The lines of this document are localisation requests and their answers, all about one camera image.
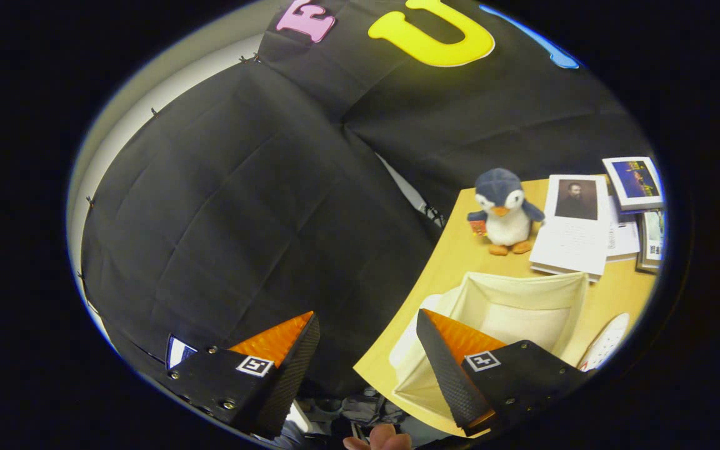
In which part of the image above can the book with blue picture cover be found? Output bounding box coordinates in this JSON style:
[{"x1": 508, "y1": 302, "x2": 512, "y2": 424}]
[{"x1": 602, "y1": 156, "x2": 666, "y2": 213}]

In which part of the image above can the white striped canvas shoe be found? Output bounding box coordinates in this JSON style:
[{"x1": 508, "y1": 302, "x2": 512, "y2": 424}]
[{"x1": 577, "y1": 312, "x2": 631, "y2": 373}]

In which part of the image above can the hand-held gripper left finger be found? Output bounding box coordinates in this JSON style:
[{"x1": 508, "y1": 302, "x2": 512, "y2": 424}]
[{"x1": 166, "y1": 311, "x2": 321, "y2": 439}]

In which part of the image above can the white book with portrait cover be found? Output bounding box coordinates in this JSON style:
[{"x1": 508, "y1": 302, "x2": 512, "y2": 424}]
[{"x1": 529, "y1": 174, "x2": 612, "y2": 282}]

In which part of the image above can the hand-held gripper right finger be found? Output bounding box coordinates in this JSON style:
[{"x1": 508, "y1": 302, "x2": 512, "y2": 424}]
[{"x1": 416, "y1": 308, "x2": 595, "y2": 438}]

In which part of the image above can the black backdrop cloth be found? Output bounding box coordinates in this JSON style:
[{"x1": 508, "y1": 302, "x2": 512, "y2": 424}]
[{"x1": 79, "y1": 0, "x2": 654, "y2": 401}]

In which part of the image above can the blue penguin plush toy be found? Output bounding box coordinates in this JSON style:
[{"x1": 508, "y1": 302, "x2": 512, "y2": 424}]
[{"x1": 466, "y1": 167, "x2": 546, "y2": 257}]

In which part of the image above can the book with pale teal cover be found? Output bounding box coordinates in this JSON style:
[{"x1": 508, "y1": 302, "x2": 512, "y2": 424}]
[{"x1": 635, "y1": 209, "x2": 667, "y2": 274}]

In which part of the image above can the beige fabric storage box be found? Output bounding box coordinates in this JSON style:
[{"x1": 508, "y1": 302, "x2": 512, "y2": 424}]
[{"x1": 389, "y1": 271, "x2": 590, "y2": 438}]

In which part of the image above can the plain white book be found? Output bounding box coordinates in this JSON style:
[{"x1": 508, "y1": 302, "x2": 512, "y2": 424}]
[{"x1": 607, "y1": 197, "x2": 642, "y2": 262}]

